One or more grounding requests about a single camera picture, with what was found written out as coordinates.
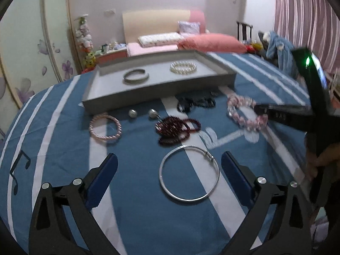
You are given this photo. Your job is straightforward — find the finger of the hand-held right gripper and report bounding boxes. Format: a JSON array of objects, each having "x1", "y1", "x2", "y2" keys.
[
  {"x1": 254, "y1": 103, "x2": 311, "y2": 112},
  {"x1": 266, "y1": 110, "x2": 313, "y2": 134}
]

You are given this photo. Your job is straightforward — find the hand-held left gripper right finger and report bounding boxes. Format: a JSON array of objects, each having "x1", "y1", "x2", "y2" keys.
[{"x1": 221, "y1": 151, "x2": 311, "y2": 255}]

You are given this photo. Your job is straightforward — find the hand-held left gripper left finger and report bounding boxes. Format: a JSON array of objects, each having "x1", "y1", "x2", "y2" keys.
[{"x1": 29, "y1": 153, "x2": 119, "y2": 255}]

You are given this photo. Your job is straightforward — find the pink twisted bangle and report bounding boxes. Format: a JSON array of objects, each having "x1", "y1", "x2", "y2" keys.
[{"x1": 89, "y1": 114, "x2": 122, "y2": 140}]

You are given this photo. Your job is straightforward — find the pink bead bracelet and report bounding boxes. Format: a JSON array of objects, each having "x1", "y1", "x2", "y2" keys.
[{"x1": 227, "y1": 94, "x2": 269, "y2": 132}]

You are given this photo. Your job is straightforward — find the dark red bead bracelet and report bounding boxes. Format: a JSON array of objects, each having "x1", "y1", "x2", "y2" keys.
[{"x1": 155, "y1": 116, "x2": 201, "y2": 146}]

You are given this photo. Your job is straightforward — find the grey jewelry tray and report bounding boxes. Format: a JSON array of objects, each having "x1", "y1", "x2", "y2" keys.
[{"x1": 81, "y1": 50, "x2": 237, "y2": 112}]

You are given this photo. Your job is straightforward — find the person's right hand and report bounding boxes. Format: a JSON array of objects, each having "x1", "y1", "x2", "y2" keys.
[{"x1": 304, "y1": 142, "x2": 340, "y2": 184}]

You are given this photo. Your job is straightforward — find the silver bangle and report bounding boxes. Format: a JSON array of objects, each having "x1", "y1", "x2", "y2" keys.
[{"x1": 159, "y1": 146, "x2": 220, "y2": 202}]

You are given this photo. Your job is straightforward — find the blue striped blanket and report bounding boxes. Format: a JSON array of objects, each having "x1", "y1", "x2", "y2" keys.
[{"x1": 0, "y1": 52, "x2": 319, "y2": 255}]

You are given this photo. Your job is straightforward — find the blue garment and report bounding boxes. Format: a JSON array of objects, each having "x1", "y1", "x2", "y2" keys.
[{"x1": 266, "y1": 31, "x2": 299, "y2": 76}]

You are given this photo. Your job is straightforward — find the colourful balls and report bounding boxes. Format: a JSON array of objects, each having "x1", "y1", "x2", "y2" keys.
[{"x1": 246, "y1": 41, "x2": 264, "y2": 54}]

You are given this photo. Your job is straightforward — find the pink curtain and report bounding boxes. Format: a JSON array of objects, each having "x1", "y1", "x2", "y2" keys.
[{"x1": 273, "y1": 0, "x2": 340, "y2": 75}]

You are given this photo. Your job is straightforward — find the dark wooden chair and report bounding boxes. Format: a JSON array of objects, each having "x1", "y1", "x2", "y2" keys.
[{"x1": 236, "y1": 21, "x2": 254, "y2": 41}]

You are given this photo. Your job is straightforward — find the folded pink quilt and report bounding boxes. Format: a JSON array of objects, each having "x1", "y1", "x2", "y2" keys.
[{"x1": 177, "y1": 33, "x2": 247, "y2": 54}]

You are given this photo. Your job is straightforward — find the grey bangle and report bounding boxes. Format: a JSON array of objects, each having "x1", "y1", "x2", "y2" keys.
[{"x1": 123, "y1": 68, "x2": 150, "y2": 85}]

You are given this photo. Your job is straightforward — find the lilac pillow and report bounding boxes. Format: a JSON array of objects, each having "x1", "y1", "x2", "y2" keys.
[{"x1": 177, "y1": 21, "x2": 201, "y2": 35}]

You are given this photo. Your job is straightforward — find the pink nightstand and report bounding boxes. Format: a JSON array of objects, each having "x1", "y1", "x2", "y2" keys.
[{"x1": 94, "y1": 48, "x2": 128, "y2": 65}]

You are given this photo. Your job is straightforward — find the white patterned pillow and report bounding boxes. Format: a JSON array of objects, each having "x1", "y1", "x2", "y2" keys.
[{"x1": 138, "y1": 32, "x2": 184, "y2": 47}]

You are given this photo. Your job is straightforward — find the bed with pink sheet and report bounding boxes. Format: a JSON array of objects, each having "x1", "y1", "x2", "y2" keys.
[{"x1": 126, "y1": 42, "x2": 186, "y2": 57}]

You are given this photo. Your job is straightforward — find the plush toy tower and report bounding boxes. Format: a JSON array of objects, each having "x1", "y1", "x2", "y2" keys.
[{"x1": 75, "y1": 14, "x2": 96, "y2": 68}]

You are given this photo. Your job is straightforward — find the flower print sliding wardrobe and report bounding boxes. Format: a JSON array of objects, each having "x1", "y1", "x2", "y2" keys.
[{"x1": 0, "y1": 0, "x2": 83, "y2": 139}]

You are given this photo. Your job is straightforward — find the beige and pink headboard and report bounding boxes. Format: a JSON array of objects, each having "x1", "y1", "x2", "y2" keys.
[{"x1": 122, "y1": 9, "x2": 206, "y2": 44}]

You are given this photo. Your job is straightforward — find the black bead bracelet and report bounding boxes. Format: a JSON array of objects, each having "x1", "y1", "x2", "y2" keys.
[{"x1": 193, "y1": 98, "x2": 216, "y2": 108}]

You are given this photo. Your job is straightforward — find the dark blue bead bracelet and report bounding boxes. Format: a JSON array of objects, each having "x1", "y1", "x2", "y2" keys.
[{"x1": 177, "y1": 96, "x2": 195, "y2": 112}]

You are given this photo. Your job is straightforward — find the white pearl bracelet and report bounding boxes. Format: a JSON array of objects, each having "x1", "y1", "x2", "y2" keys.
[{"x1": 170, "y1": 61, "x2": 198, "y2": 75}]

